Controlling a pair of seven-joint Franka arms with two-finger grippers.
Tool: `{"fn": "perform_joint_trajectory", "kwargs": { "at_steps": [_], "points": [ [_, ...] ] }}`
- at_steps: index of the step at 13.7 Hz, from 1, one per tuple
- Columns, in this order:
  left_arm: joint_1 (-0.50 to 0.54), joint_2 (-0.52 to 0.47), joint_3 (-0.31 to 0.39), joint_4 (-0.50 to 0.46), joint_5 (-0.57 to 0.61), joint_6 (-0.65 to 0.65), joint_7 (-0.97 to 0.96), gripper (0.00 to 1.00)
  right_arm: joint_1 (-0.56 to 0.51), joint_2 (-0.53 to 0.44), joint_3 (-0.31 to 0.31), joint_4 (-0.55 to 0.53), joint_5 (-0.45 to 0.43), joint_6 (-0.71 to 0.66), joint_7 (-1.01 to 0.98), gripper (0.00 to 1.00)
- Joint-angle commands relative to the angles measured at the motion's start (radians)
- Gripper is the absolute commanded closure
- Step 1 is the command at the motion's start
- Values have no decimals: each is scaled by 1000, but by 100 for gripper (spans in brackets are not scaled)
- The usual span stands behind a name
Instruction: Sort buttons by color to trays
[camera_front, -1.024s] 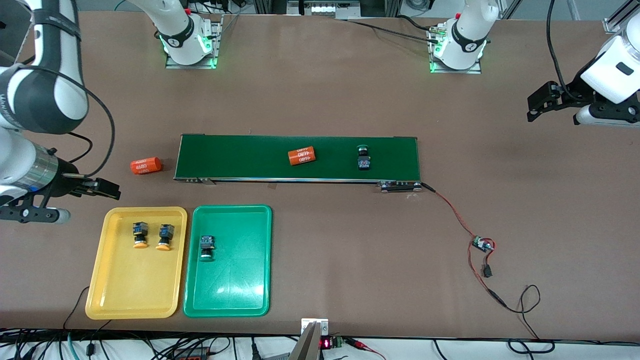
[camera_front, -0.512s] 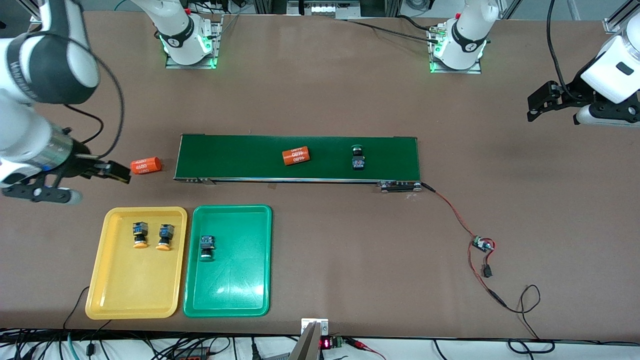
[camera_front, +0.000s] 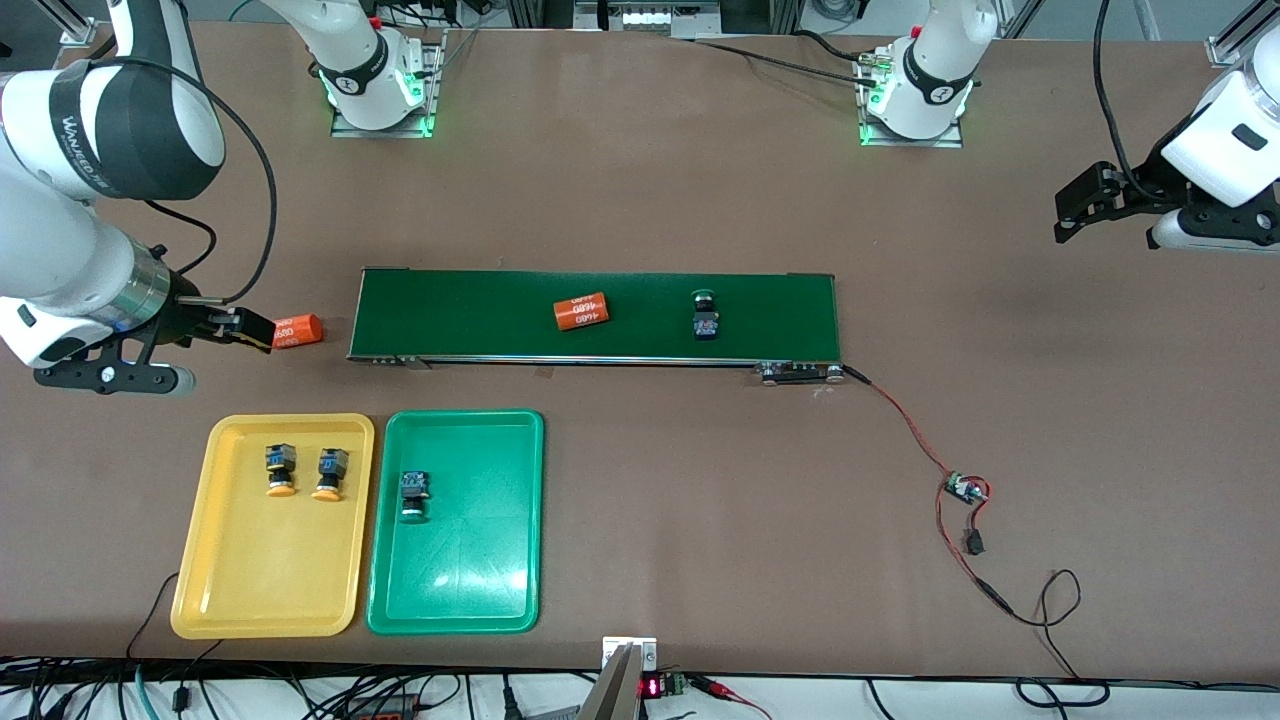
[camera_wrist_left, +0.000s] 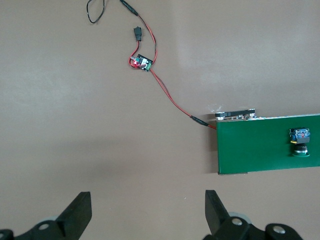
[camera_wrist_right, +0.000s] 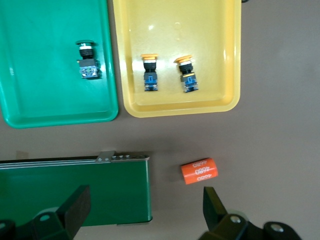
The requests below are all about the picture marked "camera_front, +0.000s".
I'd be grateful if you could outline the orange cylinder with white print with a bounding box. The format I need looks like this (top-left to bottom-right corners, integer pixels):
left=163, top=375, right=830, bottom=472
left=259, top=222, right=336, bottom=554
left=552, top=291, right=612, bottom=333
left=272, top=313, right=324, bottom=350

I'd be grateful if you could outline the yellow mushroom push button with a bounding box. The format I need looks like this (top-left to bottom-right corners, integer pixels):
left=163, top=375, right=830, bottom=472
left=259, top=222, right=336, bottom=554
left=264, top=443, right=299, bottom=499
left=311, top=447, right=349, bottom=503

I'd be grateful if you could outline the yellow plastic tray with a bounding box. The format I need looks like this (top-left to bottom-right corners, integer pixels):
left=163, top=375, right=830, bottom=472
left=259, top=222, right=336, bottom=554
left=170, top=413, right=376, bottom=640

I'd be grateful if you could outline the green conveyor belt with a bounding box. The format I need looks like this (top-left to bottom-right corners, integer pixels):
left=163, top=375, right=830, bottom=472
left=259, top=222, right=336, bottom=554
left=346, top=267, right=846, bottom=387

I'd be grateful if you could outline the green plastic tray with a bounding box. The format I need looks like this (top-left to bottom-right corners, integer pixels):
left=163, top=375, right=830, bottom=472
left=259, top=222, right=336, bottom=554
left=366, top=408, right=546, bottom=637

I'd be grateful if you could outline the silver lit control device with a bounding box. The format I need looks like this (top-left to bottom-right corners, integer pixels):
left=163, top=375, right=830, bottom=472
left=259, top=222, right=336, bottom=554
left=570, top=0, right=726, bottom=39

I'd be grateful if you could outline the grey metal pole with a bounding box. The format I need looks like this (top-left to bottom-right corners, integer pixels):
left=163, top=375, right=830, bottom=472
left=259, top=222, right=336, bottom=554
left=578, top=645, right=641, bottom=720

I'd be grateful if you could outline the red clip lead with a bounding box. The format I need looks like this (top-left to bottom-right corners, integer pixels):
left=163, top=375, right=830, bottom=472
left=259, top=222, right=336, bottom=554
left=690, top=675, right=773, bottom=720

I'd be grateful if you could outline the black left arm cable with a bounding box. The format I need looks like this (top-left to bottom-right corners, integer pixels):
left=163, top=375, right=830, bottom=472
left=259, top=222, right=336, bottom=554
left=1093, top=0, right=1161, bottom=201

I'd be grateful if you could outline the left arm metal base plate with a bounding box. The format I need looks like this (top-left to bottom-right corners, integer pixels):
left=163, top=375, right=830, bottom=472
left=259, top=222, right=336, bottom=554
left=858, top=50, right=966, bottom=149

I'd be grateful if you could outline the aluminium frame profile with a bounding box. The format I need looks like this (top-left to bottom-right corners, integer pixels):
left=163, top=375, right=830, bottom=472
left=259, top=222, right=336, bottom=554
left=1208, top=0, right=1280, bottom=69
left=40, top=0, right=96, bottom=46

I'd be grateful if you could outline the red wire to conveyor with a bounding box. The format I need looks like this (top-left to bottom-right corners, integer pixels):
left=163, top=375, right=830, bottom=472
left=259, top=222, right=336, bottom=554
left=843, top=364, right=963, bottom=485

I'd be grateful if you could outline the thin black table cable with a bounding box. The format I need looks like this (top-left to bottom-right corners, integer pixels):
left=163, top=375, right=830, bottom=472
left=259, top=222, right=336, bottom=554
left=124, top=570, right=181, bottom=663

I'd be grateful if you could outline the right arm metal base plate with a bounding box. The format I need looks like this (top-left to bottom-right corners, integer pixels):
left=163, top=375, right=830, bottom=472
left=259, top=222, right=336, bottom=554
left=330, top=30, right=446, bottom=139

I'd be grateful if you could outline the black cable across table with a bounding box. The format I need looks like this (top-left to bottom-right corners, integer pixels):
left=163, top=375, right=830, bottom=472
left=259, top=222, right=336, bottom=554
left=690, top=35, right=881, bottom=89

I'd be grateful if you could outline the thin black looped cable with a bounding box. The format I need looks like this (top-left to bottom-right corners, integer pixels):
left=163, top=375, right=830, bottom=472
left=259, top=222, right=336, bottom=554
left=1008, top=568, right=1111, bottom=707

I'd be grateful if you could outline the silver metal bracket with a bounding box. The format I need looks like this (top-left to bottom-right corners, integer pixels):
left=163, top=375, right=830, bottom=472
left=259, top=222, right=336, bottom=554
left=602, top=636, right=659, bottom=673

